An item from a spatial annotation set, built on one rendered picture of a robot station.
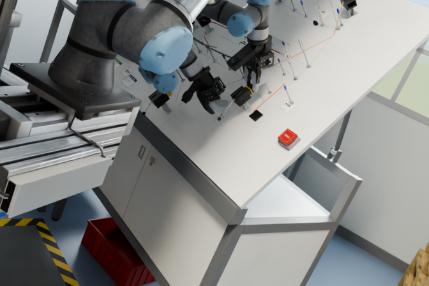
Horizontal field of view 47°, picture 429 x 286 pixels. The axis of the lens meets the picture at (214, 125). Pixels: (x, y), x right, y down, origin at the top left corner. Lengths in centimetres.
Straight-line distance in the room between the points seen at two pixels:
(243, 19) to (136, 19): 56
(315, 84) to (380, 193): 235
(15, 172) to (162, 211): 114
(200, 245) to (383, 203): 251
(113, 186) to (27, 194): 139
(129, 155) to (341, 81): 96
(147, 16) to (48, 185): 40
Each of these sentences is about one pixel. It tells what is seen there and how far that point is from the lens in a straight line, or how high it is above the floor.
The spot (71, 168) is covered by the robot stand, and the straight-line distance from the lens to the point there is 101.
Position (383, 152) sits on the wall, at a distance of 405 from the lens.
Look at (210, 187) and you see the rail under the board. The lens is 172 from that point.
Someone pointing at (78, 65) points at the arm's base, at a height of 122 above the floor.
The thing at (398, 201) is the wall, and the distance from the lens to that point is 412.
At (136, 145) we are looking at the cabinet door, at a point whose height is 72.
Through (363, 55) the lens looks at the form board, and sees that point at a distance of 192.
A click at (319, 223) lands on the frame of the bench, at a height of 80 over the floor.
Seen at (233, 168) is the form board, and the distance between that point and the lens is 173.
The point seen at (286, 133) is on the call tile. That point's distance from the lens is 170.
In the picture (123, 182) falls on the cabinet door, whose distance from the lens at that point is 224.
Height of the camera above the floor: 152
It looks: 16 degrees down
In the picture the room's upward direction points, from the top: 23 degrees clockwise
